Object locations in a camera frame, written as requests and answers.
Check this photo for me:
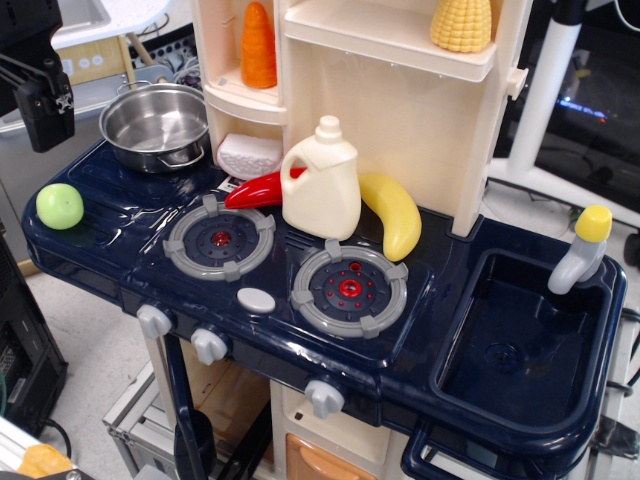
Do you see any middle grey stove knob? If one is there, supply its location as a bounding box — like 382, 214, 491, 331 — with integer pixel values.
191, 328, 228, 366

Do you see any dark blue toy sink basin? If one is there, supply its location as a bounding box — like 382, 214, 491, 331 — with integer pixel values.
432, 251, 613, 434

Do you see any green toy apple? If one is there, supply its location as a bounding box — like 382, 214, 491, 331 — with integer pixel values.
36, 183, 84, 230

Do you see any yellow toy corn cob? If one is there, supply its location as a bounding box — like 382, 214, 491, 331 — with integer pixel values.
429, 0, 492, 53

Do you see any yellow toy banana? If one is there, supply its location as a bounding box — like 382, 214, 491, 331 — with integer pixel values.
358, 173, 422, 262

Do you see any left grey stove knob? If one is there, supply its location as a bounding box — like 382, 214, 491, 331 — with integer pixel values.
136, 304, 173, 340

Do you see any orange toy oven door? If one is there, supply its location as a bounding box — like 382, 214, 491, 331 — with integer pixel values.
286, 434, 376, 480

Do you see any dark blue toy kitchen counter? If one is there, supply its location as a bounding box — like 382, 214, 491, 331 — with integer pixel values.
22, 142, 626, 477

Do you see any grey stove knob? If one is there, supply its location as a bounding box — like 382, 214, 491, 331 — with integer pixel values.
136, 304, 173, 340
191, 328, 228, 366
304, 380, 345, 419

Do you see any grey stove burner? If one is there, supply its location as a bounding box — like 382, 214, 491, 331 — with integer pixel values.
163, 195, 276, 283
290, 239, 409, 339

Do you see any orange toy carrot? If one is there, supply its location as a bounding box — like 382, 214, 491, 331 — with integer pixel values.
240, 2, 277, 89

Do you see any red toy chili pepper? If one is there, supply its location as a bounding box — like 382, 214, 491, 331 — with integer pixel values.
224, 172, 283, 209

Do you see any right grey stove knob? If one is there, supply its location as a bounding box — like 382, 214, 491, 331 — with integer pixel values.
304, 380, 345, 419

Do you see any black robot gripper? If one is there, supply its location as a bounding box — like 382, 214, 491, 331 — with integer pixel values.
1, 0, 75, 153

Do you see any cream toy kitchen shelf unit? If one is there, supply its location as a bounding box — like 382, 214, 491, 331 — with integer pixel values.
191, 1, 531, 237

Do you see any cream toy detergent bottle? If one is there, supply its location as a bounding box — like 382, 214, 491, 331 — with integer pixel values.
280, 115, 361, 241

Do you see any stainless steel pot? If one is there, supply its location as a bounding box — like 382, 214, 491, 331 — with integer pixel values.
99, 83, 210, 174

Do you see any white metal stand post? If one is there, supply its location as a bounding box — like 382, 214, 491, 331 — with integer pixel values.
489, 1, 639, 227

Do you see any grey oval button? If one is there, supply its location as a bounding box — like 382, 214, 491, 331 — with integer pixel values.
236, 287, 276, 314

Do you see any grey toy faucet yellow cap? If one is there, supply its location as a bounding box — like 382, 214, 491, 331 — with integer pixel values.
547, 205, 613, 295

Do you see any right grey stove burner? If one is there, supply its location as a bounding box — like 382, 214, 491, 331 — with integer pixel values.
290, 239, 409, 339

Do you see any left grey stove burner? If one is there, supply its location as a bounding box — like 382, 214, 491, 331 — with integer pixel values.
163, 195, 276, 283

